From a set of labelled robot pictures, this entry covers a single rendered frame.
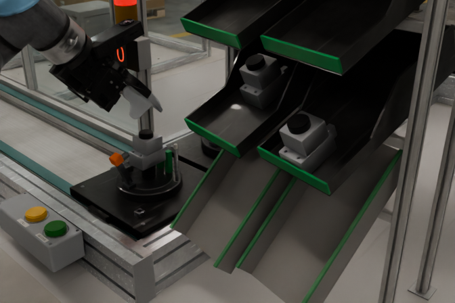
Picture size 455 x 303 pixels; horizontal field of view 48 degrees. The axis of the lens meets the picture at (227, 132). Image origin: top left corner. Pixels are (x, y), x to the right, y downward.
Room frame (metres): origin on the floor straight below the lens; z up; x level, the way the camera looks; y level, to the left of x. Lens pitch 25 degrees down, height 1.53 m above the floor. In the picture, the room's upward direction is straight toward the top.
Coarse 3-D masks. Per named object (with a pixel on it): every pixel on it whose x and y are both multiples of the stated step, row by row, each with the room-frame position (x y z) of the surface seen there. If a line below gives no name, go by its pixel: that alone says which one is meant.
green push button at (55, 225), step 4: (56, 220) 0.80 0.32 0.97; (60, 220) 0.80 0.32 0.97; (48, 224) 0.79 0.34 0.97; (52, 224) 0.79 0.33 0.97; (56, 224) 0.79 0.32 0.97; (60, 224) 0.79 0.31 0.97; (64, 224) 0.79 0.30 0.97; (44, 228) 0.78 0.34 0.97; (48, 228) 0.78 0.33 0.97; (52, 228) 0.78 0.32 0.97; (56, 228) 0.78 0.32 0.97; (60, 228) 0.78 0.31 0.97; (64, 228) 0.78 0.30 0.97; (48, 232) 0.77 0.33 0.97; (52, 232) 0.77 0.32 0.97; (56, 232) 0.77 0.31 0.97; (60, 232) 0.77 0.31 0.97; (64, 232) 0.78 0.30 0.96; (52, 236) 0.77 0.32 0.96
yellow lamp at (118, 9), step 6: (114, 6) 1.14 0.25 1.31; (120, 6) 1.13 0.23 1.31; (126, 6) 1.13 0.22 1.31; (132, 6) 1.14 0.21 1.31; (120, 12) 1.13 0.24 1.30; (126, 12) 1.13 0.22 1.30; (132, 12) 1.13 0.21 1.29; (120, 18) 1.13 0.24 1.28; (126, 18) 1.13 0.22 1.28; (132, 18) 1.13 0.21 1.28
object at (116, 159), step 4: (124, 152) 0.90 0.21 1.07; (112, 156) 0.88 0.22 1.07; (116, 156) 0.88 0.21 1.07; (120, 156) 0.88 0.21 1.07; (124, 156) 0.89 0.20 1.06; (128, 156) 0.89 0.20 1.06; (112, 160) 0.87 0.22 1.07; (116, 160) 0.87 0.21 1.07; (120, 160) 0.88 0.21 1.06; (124, 160) 0.89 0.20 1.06; (116, 164) 0.87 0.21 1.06; (120, 164) 0.88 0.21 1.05; (120, 168) 0.88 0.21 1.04; (124, 168) 0.88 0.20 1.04; (120, 172) 0.89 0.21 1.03; (124, 172) 0.88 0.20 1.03; (124, 176) 0.88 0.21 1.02; (128, 176) 0.89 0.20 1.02; (124, 180) 0.89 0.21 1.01; (128, 180) 0.89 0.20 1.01; (128, 184) 0.89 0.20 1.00
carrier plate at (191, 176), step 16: (96, 176) 0.98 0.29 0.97; (112, 176) 0.98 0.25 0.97; (192, 176) 0.98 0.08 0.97; (80, 192) 0.91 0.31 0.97; (96, 192) 0.91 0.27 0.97; (112, 192) 0.91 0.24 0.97; (112, 208) 0.85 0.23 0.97; (128, 208) 0.85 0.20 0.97; (144, 208) 0.85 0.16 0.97; (160, 208) 0.85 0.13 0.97; (176, 208) 0.85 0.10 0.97; (128, 224) 0.80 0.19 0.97; (144, 224) 0.79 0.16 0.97; (160, 224) 0.80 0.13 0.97
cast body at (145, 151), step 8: (136, 136) 0.94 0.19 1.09; (144, 136) 0.92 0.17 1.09; (152, 136) 0.93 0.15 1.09; (160, 136) 0.94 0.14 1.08; (136, 144) 0.93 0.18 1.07; (144, 144) 0.91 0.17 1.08; (152, 144) 0.92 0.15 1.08; (160, 144) 0.94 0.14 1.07; (136, 152) 0.92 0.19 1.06; (144, 152) 0.91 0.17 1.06; (152, 152) 0.92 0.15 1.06; (160, 152) 0.94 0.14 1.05; (136, 160) 0.91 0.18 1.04; (144, 160) 0.90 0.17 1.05; (152, 160) 0.92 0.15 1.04; (160, 160) 0.94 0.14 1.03; (144, 168) 0.90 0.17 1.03
